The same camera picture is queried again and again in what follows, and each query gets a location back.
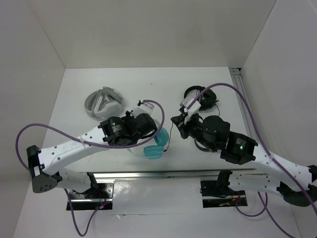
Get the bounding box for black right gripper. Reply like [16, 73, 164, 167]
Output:
[170, 111, 216, 152]

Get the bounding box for teal cat-ear headphones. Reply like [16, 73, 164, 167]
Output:
[127, 127, 170, 159]

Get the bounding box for black headphone audio cable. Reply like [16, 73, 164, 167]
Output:
[163, 104, 221, 153]

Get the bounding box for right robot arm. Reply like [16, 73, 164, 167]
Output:
[171, 114, 317, 207]

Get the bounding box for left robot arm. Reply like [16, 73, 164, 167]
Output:
[26, 112, 157, 198]

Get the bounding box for black slim headphones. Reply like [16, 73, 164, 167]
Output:
[194, 140, 214, 153]

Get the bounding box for black headset with microphone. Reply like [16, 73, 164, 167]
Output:
[183, 85, 218, 112]

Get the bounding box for grey white gaming headset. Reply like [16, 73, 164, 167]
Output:
[84, 87, 124, 120]

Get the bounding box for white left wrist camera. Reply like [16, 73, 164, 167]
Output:
[130, 100, 154, 118]

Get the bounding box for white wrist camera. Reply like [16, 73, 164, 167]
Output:
[180, 96, 201, 124]
[130, 100, 154, 118]

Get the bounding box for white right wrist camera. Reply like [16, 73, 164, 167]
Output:
[180, 96, 201, 124]

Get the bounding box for aluminium front rail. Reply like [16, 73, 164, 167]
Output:
[86, 169, 258, 181]

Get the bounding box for aluminium rail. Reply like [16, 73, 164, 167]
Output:
[86, 169, 258, 181]
[230, 67, 261, 149]

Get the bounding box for aluminium right side rail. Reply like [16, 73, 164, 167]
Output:
[230, 67, 261, 149]

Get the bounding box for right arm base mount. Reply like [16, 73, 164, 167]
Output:
[200, 171, 248, 208]

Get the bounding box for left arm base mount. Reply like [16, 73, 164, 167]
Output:
[69, 180, 114, 211]

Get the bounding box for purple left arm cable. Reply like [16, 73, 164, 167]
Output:
[15, 99, 166, 237]

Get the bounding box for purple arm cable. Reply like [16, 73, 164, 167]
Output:
[15, 99, 166, 237]
[187, 83, 317, 238]

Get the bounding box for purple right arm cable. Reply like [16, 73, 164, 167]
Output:
[187, 83, 317, 238]

